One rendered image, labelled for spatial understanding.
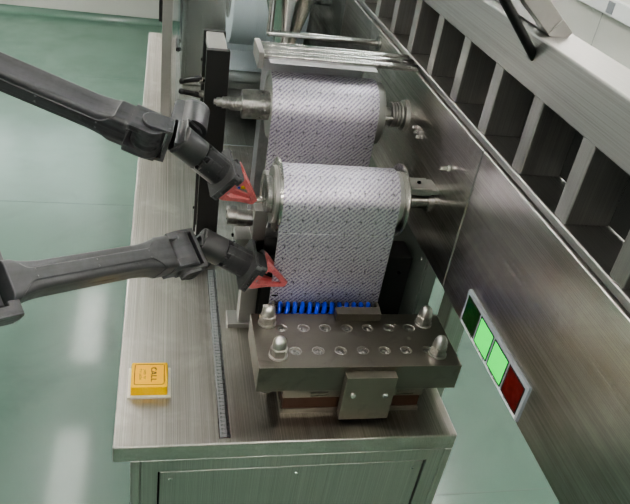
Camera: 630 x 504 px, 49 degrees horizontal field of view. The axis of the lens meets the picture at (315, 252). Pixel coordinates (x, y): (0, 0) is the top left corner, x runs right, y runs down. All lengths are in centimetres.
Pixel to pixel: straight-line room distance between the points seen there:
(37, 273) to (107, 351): 177
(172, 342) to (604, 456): 91
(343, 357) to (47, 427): 148
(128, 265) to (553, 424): 70
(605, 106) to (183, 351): 95
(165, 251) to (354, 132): 53
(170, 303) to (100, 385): 114
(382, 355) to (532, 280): 39
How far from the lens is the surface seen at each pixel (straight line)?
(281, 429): 135
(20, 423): 262
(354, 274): 142
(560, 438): 104
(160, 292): 165
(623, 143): 93
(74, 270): 112
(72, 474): 245
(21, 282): 107
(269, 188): 132
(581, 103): 101
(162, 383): 138
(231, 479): 140
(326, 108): 149
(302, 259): 137
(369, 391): 133
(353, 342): 136
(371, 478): 147
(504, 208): 116
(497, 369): 117
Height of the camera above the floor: 189
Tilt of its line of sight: 32 degrees down
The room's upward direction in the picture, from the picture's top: 10 degrees clockwise
